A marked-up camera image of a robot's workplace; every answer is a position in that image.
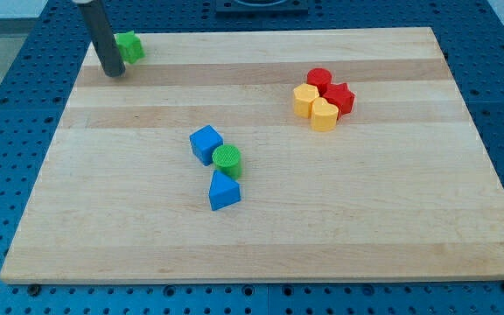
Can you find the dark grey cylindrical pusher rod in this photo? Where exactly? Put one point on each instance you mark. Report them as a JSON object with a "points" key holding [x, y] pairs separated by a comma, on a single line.
{"points": [[102, 37]]}

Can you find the green star block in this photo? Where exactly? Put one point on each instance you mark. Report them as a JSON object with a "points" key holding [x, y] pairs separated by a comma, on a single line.
{"points": [[130, 46]]}

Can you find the blue cube block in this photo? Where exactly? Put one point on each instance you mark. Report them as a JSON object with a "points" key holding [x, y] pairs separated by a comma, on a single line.
{"points": [[203, 143]]}

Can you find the green cylinder block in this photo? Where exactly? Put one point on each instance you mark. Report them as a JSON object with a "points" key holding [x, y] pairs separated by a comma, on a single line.
{"points": [[227, 158]]}

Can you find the blue triangle block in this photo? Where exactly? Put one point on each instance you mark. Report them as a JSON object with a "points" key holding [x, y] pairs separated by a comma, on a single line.
{"points": [[224, 191]]}

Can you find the yellow hexagon block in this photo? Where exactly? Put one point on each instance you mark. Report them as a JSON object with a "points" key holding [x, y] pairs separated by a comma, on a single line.
{"points": [[303, 97]]}

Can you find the red cylinder block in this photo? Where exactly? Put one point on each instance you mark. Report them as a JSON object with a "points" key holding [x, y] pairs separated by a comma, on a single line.
{"points": [[319, 77]]}

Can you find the yellow heart block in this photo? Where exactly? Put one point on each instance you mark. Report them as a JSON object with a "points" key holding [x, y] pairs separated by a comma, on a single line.
{"points": [[324, 115]]}

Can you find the red star block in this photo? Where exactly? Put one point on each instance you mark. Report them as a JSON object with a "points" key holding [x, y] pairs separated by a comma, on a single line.
{"points": [[341, 96]]}

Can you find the light wooden board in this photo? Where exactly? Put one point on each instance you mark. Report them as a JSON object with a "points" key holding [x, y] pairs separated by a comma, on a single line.
{"points": [[401, 190]]}

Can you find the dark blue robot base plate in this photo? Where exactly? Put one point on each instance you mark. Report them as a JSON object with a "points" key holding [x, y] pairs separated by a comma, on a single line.
{"points": [[260, 6]]}

